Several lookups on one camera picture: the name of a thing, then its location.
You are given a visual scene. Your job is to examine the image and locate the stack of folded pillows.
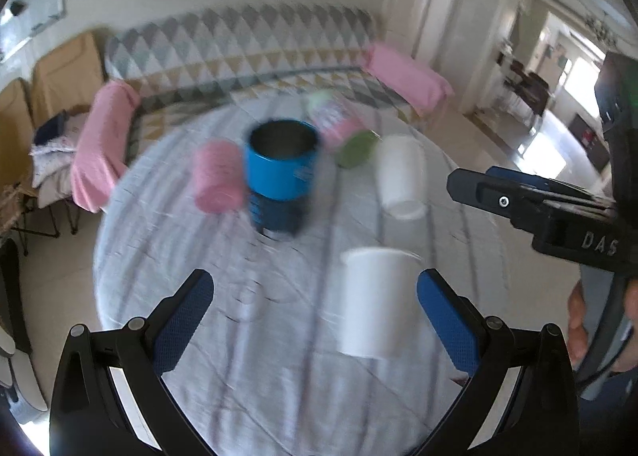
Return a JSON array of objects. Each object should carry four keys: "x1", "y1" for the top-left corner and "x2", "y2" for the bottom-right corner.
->
[{"x1": 29, "y1": 111, "x2": 89, "y2": 209}]

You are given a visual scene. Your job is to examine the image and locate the white paper cup far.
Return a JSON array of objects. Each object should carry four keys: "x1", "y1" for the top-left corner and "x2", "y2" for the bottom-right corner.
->
[{"x1": 374, "y1": 135, "x2": 426, "y2": 221}]

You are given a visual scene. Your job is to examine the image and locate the triangle pattern sofa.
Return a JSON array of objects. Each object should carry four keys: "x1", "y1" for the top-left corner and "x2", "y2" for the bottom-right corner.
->
[{"x1": 104, "y1": 3, "x2": 423, "y2": 163}]

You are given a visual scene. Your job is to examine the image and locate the pink towel left armrest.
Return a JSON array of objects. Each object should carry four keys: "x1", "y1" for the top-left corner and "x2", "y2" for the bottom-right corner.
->
[{"x1": 70, "y1": 80, "x2": 142, "y2": 213}]

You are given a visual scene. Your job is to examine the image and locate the pink green lidded cup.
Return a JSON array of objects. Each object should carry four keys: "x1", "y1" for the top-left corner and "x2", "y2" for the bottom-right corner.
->
[{"x1": 307, "y1": 90, "x2": 378, "y2": 169}]

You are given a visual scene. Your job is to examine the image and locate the tan covered chair left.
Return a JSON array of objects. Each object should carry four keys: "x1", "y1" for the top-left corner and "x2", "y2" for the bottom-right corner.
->
[{"x1": 0, "y1": 79, "x2": 33, "y2": 187}]

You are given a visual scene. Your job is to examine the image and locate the pink towel armrest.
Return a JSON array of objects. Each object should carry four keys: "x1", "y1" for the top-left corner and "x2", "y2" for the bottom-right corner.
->
[
  {"x1": 363, "y1": 42, "x2": 454, "y2": 118},
  {"x1": 70, "y1": 80, "x2": 142, "y2": 213}
]

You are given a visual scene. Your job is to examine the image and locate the white paper cup near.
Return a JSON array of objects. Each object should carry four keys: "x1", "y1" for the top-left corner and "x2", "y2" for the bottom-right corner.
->
[{"x1": 340, "y1": 247, "x2": 423, "y2": 359}]

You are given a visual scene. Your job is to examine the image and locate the whiteboard on wall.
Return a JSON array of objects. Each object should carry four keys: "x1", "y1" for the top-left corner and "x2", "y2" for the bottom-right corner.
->
[{"x1": 1, "y1": 0, "x2": 66, "y2": 64}]

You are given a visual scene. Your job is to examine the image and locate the white paper cup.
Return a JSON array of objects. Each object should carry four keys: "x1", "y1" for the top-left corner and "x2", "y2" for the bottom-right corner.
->
[
  {"x1": 340, "y1": 247, "x2": 423, "y2": 359},
  {"x1": 374, "y1": 135, "x2": 426, "y2": 221}
]

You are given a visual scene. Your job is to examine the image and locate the pink towel right armrest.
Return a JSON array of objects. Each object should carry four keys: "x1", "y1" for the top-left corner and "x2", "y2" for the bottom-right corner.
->
[{"x1": 363, "y1": 42, "x2": 454, "y2": 118}]

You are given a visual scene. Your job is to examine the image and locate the dark dining chairs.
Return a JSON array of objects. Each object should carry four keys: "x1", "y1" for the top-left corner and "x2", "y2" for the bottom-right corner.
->
[{"x1": 497, "y1": 58, "x2": 550, "y2": 130}]

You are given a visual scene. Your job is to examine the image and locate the person's right hand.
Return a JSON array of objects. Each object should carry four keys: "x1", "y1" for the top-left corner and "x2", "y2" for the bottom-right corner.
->
[{"x1": 567, "y1": 280, "x2": 638, "y2": 373}]

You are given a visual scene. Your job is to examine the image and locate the blue black metal tumbler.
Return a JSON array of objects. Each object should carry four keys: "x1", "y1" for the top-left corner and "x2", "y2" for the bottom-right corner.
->
[{"x1": 244, "y1": 119, "x2": 320, "y2": 235}]

